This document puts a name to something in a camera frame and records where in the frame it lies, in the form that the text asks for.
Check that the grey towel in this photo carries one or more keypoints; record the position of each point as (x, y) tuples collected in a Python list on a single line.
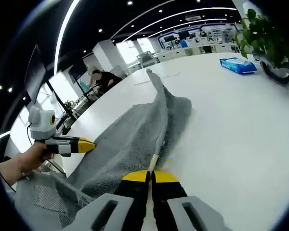
[(135, 134)]

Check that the dark round plant pot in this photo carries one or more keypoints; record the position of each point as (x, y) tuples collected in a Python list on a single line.
[(277, 72)]

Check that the person's left hand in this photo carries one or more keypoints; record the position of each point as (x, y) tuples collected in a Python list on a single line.
[(33, 156)]

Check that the blue wipes packet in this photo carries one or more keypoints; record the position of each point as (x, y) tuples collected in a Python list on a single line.
[(238, 65)]

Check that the grey office chair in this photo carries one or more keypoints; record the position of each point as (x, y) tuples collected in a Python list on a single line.
[(147, 60)]

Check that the green potted plant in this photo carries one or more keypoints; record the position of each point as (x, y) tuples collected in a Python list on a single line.
[(262, 36)]

